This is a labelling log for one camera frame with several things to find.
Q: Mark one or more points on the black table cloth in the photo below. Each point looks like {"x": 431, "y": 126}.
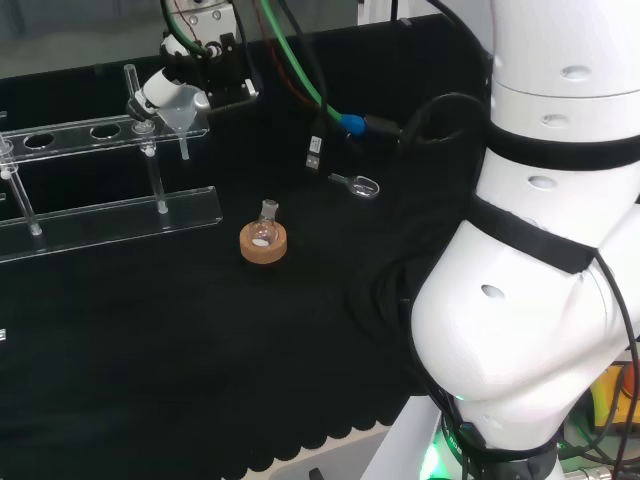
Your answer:
{"x": 150, "y": 350}

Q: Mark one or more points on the translucent plastic funnel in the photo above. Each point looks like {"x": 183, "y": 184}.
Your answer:
{"x": 180, "y": 117}

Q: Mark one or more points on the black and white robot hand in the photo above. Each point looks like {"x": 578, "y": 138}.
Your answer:
{"x": 225, "y": 70}

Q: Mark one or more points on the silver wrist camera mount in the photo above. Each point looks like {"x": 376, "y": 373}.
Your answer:
{"x": 200, "y": 15}

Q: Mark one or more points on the clear acrylic funnel stand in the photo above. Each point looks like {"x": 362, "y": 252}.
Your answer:
{"x": 100, "y": 220}

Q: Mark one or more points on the small round-bottom glass flask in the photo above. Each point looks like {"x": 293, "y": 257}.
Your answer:
{"x": 263, "y": 230}

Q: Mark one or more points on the yellow stop button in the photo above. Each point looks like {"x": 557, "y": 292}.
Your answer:
{"x": 607, "y": 395}

